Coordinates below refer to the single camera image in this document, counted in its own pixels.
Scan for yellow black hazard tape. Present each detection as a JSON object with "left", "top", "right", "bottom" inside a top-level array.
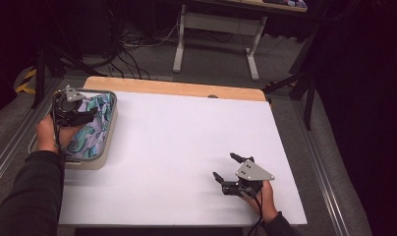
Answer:
[{"left": 15, "top": 67, "right": 37, "bottom": 95}]

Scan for black metal stand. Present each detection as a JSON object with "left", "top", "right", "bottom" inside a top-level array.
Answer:
[{"left": 263, "top": 26, "right": 320, "bottom": 131}]

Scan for black tripod stand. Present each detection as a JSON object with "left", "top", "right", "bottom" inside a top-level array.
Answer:
[{"left": 30, "top": 42, "right": 106, "bottom": 109}]

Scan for white metal table frame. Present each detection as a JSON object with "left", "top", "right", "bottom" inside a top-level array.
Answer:
[{"left": 171, "top": 0, "right": 309, "bottom": 83}]

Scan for person's right hand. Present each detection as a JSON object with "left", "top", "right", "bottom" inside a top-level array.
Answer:
[{"left": 242, "top": 180, "right": 279, "bottom": 224}]

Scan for seahorse print swimsuit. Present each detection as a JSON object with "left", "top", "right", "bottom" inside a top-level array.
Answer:
[{"left": 66, "top": 92, "right": 115, "bottom": 160}]

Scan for patterned cloth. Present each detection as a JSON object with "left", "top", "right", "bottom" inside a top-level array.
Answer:
[{"left": 261, "top": 0, "right": 309, "bottom": 9}]

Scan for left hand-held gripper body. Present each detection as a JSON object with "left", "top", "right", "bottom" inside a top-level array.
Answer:
[{"left": 51, "top": 85, "right": 86, "bottom": 128}]

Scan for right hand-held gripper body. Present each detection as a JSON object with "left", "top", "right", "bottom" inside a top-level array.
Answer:
[{"left": 221, "top": 159, "right": 275, "bottom": 200}]

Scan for wooden table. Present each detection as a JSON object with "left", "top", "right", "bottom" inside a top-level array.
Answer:
[{"left": 83, "top": 76, "right": 267, "bottom": 102}]

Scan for person's left hand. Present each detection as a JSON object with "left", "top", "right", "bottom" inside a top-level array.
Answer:
[{"left": 35, "top": 114, "right": 85, "bottom": 154}]

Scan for beige plastic basin grey rim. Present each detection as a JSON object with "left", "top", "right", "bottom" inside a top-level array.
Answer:
[{"left": 28, "top": 88, "right": 118, "bottom": 171}]

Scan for metal floor rail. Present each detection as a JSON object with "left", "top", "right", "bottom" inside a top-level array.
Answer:
[
  {"left": 0, "top": 78, "right": 62, "bottom": 195},
  {"left": 291, "top": 97, "right": 352, "bottom": 236}
]

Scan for black floor cables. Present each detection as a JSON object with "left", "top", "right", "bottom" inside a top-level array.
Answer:
[{"left": 101, "top": 13, "right": 181, "bottom": 80}]

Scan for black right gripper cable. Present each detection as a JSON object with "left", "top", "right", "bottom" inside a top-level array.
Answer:
[{"left": 249, "top": 190, "right": 265, "bottom": 236}]

